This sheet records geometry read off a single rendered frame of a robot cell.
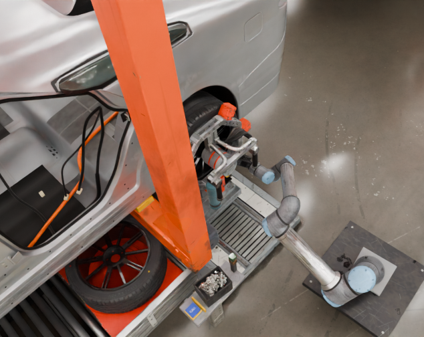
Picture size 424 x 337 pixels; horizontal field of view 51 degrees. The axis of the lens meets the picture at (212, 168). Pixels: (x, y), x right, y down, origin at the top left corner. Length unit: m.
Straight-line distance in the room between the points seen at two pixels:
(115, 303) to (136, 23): 1.98
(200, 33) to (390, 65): 2.82
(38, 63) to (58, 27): 0.23
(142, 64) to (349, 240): 2.20
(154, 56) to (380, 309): 2.22
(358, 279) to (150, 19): 1.99
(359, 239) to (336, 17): 2.97
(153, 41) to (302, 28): 3.92
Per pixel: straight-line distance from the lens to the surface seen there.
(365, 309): 3.12
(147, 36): 1.50
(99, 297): 3.01
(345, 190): 3.88
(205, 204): 3.49
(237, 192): 3.60
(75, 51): 2.24
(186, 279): 3.07
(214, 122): 2.82
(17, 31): 2.32
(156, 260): 3.01
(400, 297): 3.21
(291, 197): 2.73
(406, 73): 4.94
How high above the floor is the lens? 3.18
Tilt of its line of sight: 53 degrees down
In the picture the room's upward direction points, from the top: 8 degrees counter-clockwise
